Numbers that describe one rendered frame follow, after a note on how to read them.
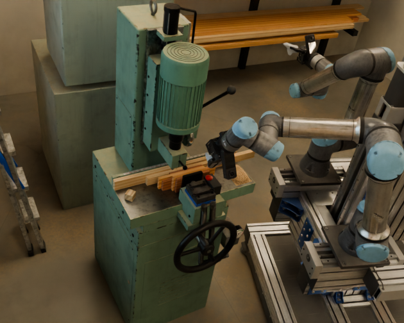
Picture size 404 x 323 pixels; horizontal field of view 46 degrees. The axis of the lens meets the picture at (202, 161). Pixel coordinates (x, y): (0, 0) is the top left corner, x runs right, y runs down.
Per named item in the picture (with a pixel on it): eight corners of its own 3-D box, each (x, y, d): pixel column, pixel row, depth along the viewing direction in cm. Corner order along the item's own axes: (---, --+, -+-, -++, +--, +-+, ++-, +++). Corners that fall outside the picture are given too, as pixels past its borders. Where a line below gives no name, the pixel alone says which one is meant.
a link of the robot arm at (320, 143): (303, 147, 234) (310, 125, 226) (324, 143, 240) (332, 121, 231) (317, 162, 226) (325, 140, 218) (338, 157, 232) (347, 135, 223)
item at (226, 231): (224, 248, 227) (227, 238, 222) (211, 231, 235) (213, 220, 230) (238, 243, 231) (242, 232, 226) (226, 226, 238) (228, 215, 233)
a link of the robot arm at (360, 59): (356, 74, 194) (290, 104, 239) (376, 71, 199) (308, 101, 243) (349, 47, 195) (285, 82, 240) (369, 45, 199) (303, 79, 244)
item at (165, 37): (162, 54, 177) (166, 10, 166) (154, 45, 182) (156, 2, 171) (181, 52, 181) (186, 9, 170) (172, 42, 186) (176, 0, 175)
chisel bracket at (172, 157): (170, 172, 197) (172, 156, 192) (156, 152, 206) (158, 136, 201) (186, 168, 200) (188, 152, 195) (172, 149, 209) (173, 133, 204)
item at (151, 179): (147, 186, 201) (147, 179, 199) (145, 182, 203) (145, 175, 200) (254, 157, 226) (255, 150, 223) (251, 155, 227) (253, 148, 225)
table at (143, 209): (138, 247, 183) (139, 237, 179) (110, 195, 202) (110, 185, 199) (265, 206, 210) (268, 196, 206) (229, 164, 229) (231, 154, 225)
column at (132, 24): (130, 175, 220) (136, 29, 174) (113, 147, 234) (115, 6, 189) (173, 164, 230) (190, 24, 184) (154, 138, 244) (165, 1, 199)
